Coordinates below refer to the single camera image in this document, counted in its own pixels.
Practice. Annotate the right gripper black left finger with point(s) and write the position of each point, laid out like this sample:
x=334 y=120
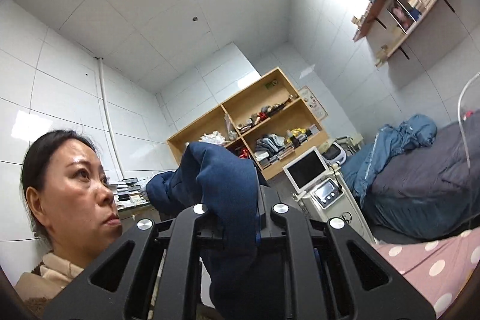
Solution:
x=147 y=274

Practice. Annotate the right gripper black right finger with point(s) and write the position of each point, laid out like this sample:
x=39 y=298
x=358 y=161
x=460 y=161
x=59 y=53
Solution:
x=330 y=272

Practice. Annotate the navy blue jacket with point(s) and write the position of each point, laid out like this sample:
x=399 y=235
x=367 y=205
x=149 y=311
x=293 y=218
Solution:
x=228 y=186

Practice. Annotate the pink polka dot bedsheet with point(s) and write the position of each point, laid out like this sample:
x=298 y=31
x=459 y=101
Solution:
x=439 y=270

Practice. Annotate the teal bed skirt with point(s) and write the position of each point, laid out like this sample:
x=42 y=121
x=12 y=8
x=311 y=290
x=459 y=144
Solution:
x=425 y=218

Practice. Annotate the woman operator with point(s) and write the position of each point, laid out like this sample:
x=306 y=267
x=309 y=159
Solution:
x=66 y=192

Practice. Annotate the grey quilt on bed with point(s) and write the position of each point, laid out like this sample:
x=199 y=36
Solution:
x=443 y=174

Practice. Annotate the light blue blanket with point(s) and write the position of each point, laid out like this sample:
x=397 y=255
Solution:
x=361 y=169

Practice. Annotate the wooden cubby shelf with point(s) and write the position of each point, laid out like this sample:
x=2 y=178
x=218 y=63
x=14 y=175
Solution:
x=271 y=105

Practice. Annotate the white small machine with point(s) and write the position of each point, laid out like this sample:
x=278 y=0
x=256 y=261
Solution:
x=334 y=154

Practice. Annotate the white floor lamp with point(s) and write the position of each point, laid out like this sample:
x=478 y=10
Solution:
x=462 y=115

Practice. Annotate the framed wall poster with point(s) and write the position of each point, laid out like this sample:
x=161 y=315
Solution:
x=313 y=103

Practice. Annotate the white wall pipe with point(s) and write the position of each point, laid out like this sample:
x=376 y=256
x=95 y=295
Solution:
x=104 y=103

